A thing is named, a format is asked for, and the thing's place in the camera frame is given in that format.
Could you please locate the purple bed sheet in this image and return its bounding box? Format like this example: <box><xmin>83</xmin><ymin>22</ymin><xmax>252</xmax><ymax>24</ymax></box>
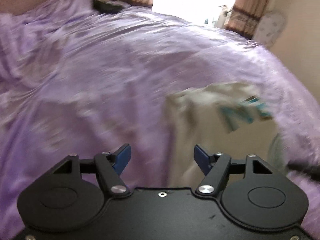
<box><xmin>1</xmin><ymin>0</ymin><xmax>319</xmax><ymax>239</ymax></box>

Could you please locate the white patterned pillow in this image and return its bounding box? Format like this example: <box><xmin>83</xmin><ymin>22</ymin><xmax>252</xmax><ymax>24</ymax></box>
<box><xmin>253</xmin><ymin>11</ymin><xmax>286</xmax><ymax>48</ymax></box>

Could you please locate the white printed t-shirt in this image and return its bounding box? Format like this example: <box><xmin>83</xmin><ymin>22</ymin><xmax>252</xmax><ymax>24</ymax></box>
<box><xmin>165</xmin><ymin>82</ymin><xmax>286</xmax><ymax>188</ymax></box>

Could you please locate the white bottle at window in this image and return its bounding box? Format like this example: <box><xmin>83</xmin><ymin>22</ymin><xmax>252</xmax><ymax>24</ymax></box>
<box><xmin>215</xmin><ymin>5</ymin><xmax>232</xmax><ymax>29</ymax></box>

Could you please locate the black object on bed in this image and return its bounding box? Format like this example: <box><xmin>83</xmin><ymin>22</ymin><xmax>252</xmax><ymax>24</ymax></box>
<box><xmin>92</xmin><ymin>0</ymin><xmax>125</xmax><ymax>14</ymax></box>

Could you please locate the right brown striped curtain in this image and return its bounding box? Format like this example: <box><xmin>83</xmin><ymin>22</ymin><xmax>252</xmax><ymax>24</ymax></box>
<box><xmin>226</xmin><ymin>0</ymin><xmax>269</xmax><ymax>39</ymax></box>

